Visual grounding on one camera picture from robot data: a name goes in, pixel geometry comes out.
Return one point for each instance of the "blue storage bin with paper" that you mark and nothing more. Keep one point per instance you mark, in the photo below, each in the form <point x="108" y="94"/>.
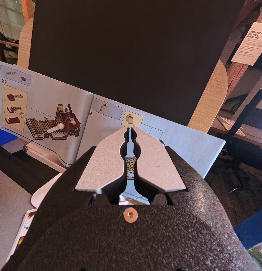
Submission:
<point x="4" y="137"/>

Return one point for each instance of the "wooden table frame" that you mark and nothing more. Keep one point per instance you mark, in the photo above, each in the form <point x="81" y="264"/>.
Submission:
<point x="249" y="137"/>

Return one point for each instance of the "colourful toy set box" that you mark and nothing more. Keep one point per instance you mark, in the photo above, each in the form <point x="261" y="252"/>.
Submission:
<point x="249" y="232"/>

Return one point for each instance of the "white notice sign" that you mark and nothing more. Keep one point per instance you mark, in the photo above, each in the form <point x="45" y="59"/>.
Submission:
<point x="247" y="42"/>

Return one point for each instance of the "white round plate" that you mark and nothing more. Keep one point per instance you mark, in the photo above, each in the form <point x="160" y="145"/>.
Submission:
<point x="41" y="190"/>

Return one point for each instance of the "printed instruction sheet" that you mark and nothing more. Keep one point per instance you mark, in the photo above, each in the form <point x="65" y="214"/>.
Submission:
<point x="25" y="224"/>

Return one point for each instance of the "large black panel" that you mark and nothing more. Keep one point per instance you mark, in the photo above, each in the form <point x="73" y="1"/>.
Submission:
<point x="122" y="53"/>

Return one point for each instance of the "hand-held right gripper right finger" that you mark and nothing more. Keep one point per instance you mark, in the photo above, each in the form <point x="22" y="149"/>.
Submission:
<point x="160" y="167"/>

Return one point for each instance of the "black tripod stand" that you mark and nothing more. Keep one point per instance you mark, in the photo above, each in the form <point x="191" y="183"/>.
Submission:
<point x="245" y="112"/>

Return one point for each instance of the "open instruction booklet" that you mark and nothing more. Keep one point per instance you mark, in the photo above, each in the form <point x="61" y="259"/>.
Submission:
<point x="48" y="95"/>

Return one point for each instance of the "white booklet stand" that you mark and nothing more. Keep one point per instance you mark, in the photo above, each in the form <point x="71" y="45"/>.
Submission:
<point x="56" y="127"/>

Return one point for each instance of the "light wooden rounded board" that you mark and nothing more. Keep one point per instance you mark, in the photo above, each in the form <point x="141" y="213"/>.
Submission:
<point x="211" y="95"/>
<point x="25" y="42"/>

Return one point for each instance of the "wooden top standing desk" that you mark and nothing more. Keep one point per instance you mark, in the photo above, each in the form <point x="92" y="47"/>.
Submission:
<point x="6" y="43"/>

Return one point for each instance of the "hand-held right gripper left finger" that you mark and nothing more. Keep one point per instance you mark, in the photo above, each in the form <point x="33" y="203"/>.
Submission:
<point x="101" y="165"/>

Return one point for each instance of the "grey desk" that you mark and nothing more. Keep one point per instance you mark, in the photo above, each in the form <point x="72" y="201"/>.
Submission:
<point x="8" y="211"/>

